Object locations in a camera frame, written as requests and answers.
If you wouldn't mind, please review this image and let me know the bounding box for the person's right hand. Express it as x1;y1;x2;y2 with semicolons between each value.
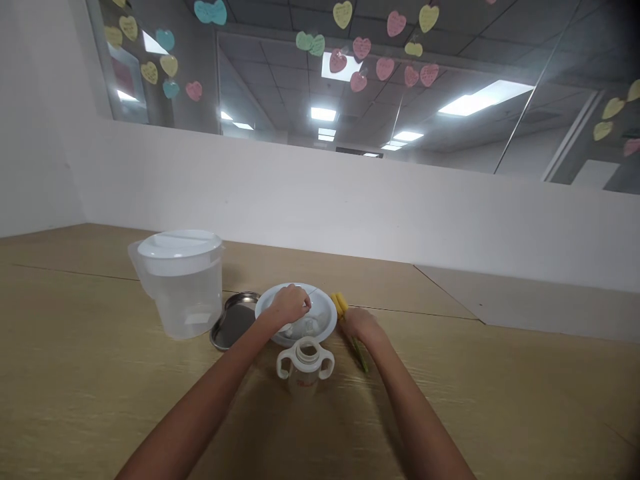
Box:
343;307;380;341

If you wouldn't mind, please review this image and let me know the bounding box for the person's left hand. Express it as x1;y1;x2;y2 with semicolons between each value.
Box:
265;287;313;327

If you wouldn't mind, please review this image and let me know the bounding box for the yellow sponge bottle brush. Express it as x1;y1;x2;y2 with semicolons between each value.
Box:
331;292;371;374

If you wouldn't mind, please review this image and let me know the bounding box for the white plastic bowl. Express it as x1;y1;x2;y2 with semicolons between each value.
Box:
254;283;339;347

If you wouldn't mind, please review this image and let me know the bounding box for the kidney-shaped metal tray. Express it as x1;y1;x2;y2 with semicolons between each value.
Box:
209;291;261;353

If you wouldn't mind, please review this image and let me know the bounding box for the clear pitcher with white lid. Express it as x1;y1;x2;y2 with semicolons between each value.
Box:
127;229;225;342

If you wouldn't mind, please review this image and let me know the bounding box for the window with heart paper notes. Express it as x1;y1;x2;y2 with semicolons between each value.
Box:
85;0;640;194

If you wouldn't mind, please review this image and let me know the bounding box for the baby bottle with handles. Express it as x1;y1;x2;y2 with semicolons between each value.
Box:
276;335;335;404

